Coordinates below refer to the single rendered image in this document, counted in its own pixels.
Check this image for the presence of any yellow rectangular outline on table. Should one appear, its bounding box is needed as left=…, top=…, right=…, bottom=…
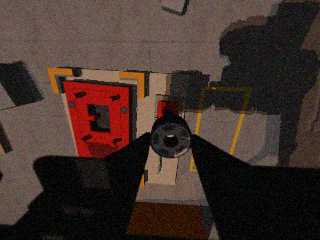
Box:
left=190, top=86, right=252, bottom=172

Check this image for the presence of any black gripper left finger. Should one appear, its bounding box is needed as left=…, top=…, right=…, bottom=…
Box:
left=32, top=132, right=150, bottom=234

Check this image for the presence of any tan thin flat bar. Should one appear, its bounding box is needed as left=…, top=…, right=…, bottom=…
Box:
left=0, top=126, right=12, bottom=154

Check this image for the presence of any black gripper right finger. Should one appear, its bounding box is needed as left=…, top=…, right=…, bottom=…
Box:
left=191, top=134, right=320, bottom=240

